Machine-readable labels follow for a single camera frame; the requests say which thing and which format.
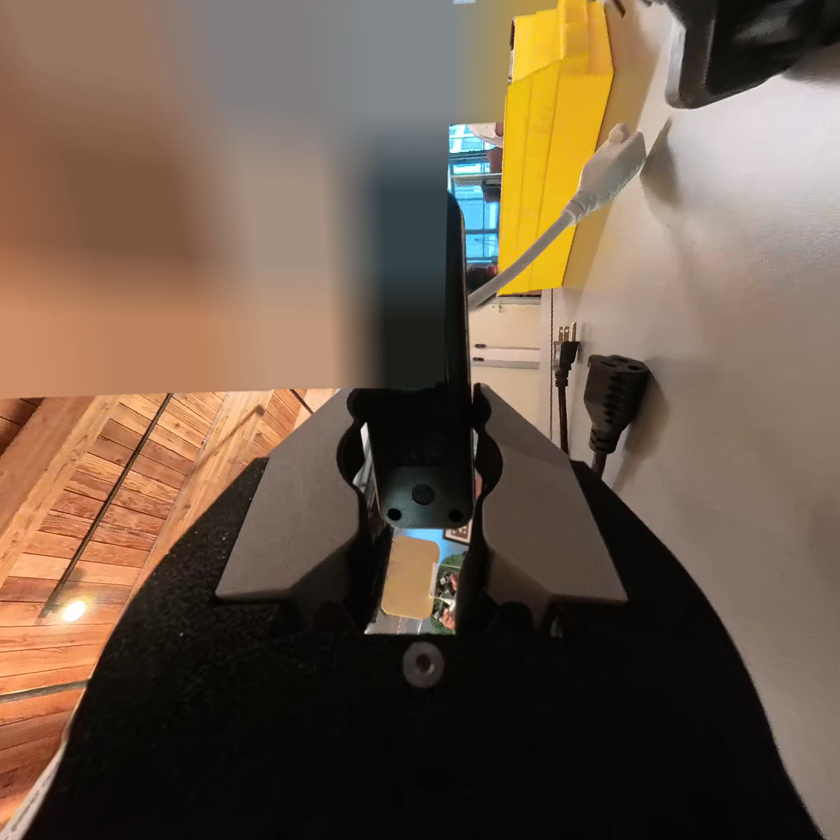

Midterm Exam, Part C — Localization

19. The black extension cord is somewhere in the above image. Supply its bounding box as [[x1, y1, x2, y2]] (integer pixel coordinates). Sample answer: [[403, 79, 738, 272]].
[[550, 320, 652, 475]]

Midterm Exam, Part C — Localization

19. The white double door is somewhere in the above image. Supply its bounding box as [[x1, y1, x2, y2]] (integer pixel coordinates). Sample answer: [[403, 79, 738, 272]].
[[469, 295, 543, 370]]

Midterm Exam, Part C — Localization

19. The large glass window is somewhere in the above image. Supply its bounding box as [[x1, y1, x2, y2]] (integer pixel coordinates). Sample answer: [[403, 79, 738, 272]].
[[449, 125, 504, 271]]

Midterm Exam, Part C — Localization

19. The white extension cord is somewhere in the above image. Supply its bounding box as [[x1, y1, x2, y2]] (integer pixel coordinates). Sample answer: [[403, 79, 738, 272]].
[[468, 121, 648, 309]]

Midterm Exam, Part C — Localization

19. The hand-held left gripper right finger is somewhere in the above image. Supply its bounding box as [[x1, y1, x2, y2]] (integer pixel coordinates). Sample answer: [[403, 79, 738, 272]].
[[459, 382, 630, 614]]

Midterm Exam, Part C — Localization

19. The yellow plastic bin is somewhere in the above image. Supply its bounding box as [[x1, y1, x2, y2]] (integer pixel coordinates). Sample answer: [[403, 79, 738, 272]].
[[495, 0, 616, 296]]

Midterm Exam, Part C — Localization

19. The black power strip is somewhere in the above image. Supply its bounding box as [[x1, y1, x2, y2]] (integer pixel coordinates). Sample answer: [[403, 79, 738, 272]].
[[363, 192, 476, 530]]

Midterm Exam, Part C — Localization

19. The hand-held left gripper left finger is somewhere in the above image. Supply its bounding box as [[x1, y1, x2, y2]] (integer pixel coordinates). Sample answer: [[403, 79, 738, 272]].
[[215, 388, 368, 611]]

